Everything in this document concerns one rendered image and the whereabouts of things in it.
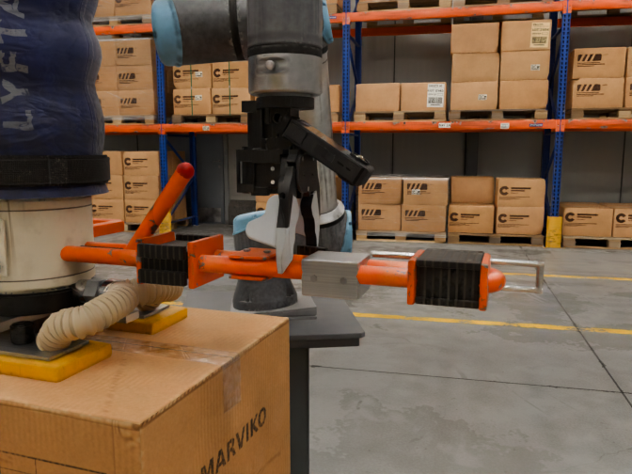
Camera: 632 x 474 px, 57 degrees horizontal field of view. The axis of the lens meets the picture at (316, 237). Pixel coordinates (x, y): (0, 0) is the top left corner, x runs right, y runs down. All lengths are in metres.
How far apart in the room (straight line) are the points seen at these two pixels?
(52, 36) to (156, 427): 0.50
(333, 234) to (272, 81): 0.96
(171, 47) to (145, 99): 8.15
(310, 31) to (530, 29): 7.40
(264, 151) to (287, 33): 0.14
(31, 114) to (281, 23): 0.34
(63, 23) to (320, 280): 0.48
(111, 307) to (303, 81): 0.36
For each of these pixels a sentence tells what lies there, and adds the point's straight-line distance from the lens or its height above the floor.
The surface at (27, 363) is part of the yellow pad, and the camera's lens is 0.79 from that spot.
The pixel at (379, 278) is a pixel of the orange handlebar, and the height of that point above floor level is 1.07.
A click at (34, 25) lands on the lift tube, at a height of 1.37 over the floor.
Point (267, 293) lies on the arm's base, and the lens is 1.63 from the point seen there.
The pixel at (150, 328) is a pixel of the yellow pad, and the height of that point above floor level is 0.95.
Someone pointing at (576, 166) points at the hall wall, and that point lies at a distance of 9.36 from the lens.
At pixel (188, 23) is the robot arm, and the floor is 1.38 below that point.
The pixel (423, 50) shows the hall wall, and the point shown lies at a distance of 9.32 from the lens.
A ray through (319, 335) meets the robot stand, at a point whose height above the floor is 0.75.
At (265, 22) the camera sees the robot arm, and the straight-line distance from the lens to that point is 0.70.
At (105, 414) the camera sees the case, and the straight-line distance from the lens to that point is 0.66.
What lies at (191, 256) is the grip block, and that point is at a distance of 0.73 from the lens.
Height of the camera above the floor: 1.21
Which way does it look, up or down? 8 degrees down
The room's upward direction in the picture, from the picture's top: straight up
